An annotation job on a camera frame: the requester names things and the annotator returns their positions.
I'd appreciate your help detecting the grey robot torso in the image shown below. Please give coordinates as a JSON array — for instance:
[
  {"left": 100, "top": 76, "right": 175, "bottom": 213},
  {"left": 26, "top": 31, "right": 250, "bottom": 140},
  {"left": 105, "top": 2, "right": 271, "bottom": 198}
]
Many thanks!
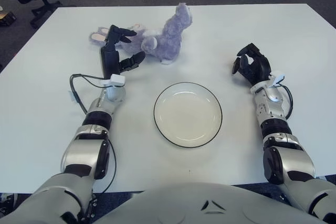
[{"left": 86, "top": 182, "right": 329, "bottom": 224}]

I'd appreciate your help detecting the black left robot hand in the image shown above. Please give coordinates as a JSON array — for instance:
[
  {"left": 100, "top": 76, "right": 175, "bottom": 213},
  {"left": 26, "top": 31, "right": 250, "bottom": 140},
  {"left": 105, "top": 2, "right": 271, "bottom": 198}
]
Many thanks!
[{"left": 99, "top": 24, "right": 146, "bottom": 77}]

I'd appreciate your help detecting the purple plush bunny doll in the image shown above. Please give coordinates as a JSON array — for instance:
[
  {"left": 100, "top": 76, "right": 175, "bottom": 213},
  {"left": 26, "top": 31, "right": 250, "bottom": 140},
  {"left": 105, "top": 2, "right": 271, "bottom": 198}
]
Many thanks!
[{"left": 89, "top": 2, "right": 194, "bottom": 65}]

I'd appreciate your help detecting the white plate with black rim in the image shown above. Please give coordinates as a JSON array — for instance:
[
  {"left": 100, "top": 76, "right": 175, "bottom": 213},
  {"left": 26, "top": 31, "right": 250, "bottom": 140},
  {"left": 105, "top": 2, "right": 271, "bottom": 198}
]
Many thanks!
[{"left": 153, "top": 82, "right": 223, "bottom": 148}]

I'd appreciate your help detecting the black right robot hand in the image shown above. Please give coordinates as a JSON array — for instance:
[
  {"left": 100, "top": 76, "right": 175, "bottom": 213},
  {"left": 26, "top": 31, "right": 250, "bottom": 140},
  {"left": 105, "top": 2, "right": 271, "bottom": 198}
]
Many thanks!
[{"left": 230, "top": 42, "right": 272, "bottom": 86}]

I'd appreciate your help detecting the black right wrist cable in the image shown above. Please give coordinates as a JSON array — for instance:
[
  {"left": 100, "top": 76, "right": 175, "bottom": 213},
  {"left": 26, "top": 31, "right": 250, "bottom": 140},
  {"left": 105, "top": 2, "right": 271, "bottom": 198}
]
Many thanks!
[{"left": 278, "top": 83, "right": 293, "bottom": 120}]

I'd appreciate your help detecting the yellow black box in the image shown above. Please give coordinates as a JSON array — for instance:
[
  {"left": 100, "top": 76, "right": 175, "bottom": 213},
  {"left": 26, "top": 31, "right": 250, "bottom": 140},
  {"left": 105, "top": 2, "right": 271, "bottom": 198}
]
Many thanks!
[{"left": 0, "top": 11, "right": 17, "bottom": 27}]

